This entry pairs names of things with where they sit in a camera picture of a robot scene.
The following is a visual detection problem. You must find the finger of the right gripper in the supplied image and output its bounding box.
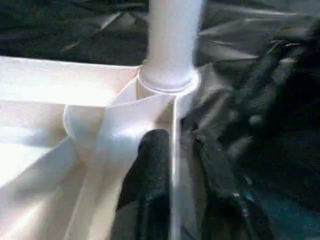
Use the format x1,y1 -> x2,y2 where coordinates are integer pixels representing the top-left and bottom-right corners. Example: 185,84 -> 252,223
232,24 -> 320,131

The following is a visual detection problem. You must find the white plastic table leg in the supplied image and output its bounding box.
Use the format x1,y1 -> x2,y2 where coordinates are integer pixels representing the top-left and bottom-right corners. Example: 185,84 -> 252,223
139,0 -> 201,94

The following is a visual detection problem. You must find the white plastic table top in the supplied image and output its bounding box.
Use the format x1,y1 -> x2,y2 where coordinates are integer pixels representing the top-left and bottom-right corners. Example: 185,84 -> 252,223
0,56 -> 203,240

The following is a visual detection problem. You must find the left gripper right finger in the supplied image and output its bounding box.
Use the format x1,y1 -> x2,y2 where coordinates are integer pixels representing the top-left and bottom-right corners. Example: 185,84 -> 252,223
193,136 -> 276,240

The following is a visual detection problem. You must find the black plastic mat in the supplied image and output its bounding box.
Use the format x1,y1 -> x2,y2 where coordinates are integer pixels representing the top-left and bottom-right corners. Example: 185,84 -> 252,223
0,0 -> 320,240

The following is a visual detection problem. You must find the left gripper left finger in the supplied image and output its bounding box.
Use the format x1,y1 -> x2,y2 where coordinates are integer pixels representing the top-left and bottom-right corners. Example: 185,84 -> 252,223
116,128 -> 174,240

